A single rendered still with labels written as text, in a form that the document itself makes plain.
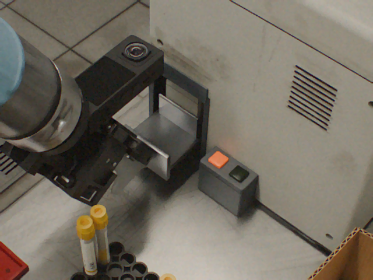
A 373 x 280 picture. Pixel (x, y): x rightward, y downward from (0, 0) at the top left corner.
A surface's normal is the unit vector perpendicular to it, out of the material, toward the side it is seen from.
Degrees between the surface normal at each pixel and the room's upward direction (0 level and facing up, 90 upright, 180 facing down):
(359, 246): 89
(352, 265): 89
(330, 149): 90
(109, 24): 0
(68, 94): 71
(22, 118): 98
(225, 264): 0
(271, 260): 0
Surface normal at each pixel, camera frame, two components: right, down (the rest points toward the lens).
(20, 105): 0.66, 0.64
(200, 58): -0.65, 0.57
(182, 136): 0.04, -0.64
